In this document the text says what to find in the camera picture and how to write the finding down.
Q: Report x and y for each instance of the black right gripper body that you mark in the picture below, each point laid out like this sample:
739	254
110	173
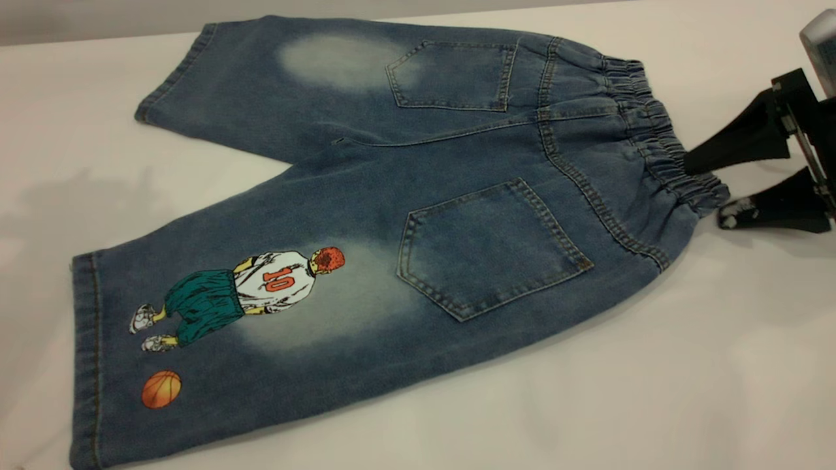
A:
813	130

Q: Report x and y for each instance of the blue denim shorts basketball print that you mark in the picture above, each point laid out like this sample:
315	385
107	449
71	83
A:
366	196

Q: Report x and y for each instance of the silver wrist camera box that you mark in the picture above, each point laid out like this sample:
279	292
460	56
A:
824	46

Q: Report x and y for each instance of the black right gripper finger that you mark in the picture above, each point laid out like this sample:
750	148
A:
784	205
751	134

